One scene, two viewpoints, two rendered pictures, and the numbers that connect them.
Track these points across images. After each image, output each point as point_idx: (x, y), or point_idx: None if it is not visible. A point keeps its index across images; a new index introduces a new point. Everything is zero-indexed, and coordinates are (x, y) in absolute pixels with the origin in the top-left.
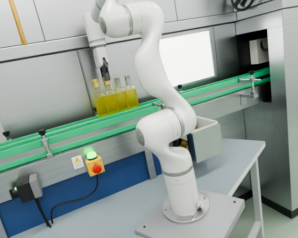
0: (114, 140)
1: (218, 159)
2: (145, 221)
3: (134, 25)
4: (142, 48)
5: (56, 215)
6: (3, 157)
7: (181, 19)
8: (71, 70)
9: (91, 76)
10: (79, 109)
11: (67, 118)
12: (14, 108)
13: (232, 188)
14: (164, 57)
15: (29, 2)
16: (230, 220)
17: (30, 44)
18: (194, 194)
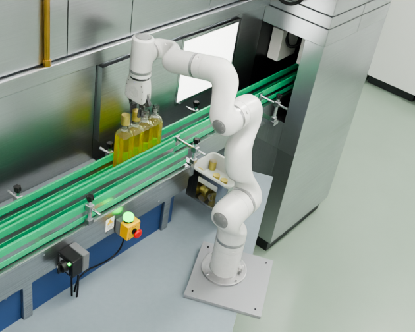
0: (145, 194)
1: None
2: (190, 285)
3: (243, 127)
4: (242, 145)
5: (73, 282)
6: (49, 229)
7: (213, 8)
8: (83, 90)
9: (106, 99)
10: (80, 139)
11: (64, 152)
12: (14, 147)
13: (255, 244)
14: None
15: (63, 6)
16: (266, 281)
17: (54, 64)
18: (240, 261)
